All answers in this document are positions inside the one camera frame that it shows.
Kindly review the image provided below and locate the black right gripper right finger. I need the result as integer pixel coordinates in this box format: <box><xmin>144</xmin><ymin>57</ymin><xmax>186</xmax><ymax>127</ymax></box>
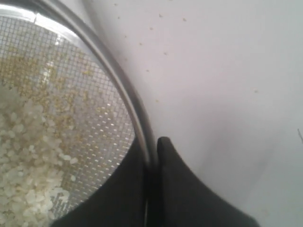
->
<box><xmin>146</xmin><ymin>137</ymin><xmax>259</xmax><ymax>227</ymax></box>

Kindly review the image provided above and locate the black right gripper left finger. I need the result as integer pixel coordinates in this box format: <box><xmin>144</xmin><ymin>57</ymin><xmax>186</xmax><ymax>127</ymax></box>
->
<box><xmin>51</xmin><ymin>140</ymin><xmax>145</xmax><ymax>227</ymax></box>

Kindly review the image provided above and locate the yellow and white grain mix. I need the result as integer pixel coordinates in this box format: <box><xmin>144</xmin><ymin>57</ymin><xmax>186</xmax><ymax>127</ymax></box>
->
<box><xmin>0</xmin><ymin>47</ymin><xmax>113</xmax><ymax>227</ymax></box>

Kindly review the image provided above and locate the round stainless steel sieve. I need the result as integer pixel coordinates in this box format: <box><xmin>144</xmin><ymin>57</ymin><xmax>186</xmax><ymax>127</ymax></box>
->
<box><xmin>0</xmin><ymin>0</ymin><xmax>158</xmax><ymax>227</ymax></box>

